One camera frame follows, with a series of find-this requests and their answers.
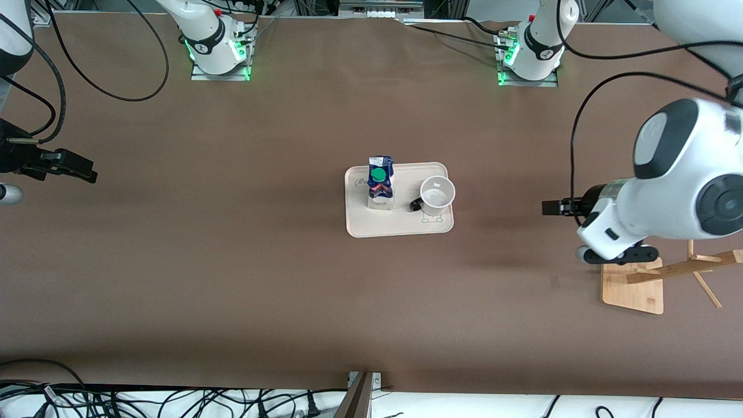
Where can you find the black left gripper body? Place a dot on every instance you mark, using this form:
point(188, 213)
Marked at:
point(584, 205)

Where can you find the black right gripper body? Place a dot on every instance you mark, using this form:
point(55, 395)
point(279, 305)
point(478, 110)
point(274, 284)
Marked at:
point(13, 155)

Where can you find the white smiley face cup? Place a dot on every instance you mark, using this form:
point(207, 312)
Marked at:
point(436, 194)

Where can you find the blue white milk carton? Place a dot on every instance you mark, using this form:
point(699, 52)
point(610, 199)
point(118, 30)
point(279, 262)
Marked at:
point(380, 191)

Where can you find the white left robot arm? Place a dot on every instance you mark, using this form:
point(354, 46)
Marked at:
point(685, 174)

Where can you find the cream rabbit print tray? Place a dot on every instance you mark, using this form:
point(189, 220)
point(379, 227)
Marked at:
point(395, 223)

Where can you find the wooden mug stand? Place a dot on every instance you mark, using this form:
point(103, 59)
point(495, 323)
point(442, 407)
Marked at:
point(630, 290)

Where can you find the brown table cover sheet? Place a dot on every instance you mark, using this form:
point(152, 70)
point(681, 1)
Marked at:
point(290, 302)

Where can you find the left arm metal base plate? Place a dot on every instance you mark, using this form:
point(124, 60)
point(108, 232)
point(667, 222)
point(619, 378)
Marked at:
point(528, 83)

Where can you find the aluminium frame profile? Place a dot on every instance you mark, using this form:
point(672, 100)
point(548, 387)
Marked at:
point(43, 17)

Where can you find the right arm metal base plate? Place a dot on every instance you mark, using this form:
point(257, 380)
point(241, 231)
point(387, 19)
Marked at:
point(203, 77)

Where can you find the small metal corner bracket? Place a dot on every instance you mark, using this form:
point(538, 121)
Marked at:
point(377, 380)

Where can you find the grey metal frame rail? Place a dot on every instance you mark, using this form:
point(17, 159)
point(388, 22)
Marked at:
point(380, 6)

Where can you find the grey metal profile post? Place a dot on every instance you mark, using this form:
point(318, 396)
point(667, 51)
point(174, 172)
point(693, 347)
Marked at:
point(357, 400)

